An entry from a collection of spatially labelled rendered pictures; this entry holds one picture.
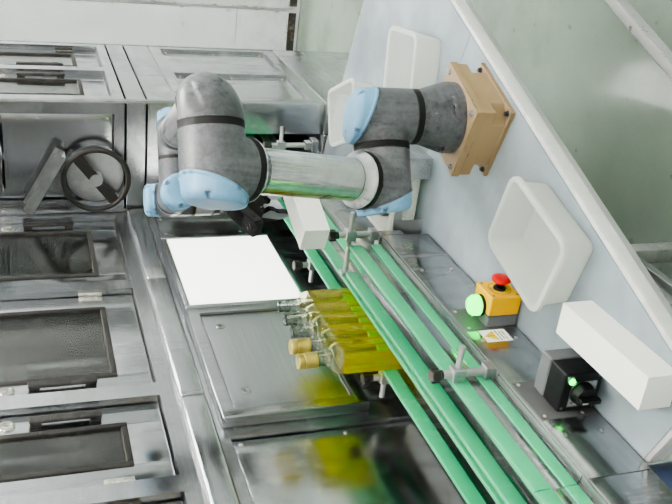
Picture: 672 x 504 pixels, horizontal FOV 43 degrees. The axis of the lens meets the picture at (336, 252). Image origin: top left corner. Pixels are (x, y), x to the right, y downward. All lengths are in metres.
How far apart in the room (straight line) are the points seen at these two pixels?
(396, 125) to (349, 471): 0.72
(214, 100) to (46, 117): 1.34
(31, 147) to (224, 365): 1.06
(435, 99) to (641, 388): 0.73
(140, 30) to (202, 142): 4.10
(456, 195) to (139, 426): 0.88
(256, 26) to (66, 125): 3.04
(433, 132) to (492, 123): 0.12
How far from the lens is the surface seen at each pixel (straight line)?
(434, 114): 1.78
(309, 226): 1.94
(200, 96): 1.47
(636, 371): 1.43
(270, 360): 2.09
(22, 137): 2.78
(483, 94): 1.83
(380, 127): 1.74
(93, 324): 2.29
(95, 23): 5.50
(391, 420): 2.00
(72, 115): 2.76
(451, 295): 1.88
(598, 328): 1.51
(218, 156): 1.45
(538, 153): 1.73
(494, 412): 1.58
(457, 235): 2.03
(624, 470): 1.50
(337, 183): 1.63
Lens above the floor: 1.69
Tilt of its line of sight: 20 degrees down
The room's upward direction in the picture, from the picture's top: 93 degrees counter-clockwise
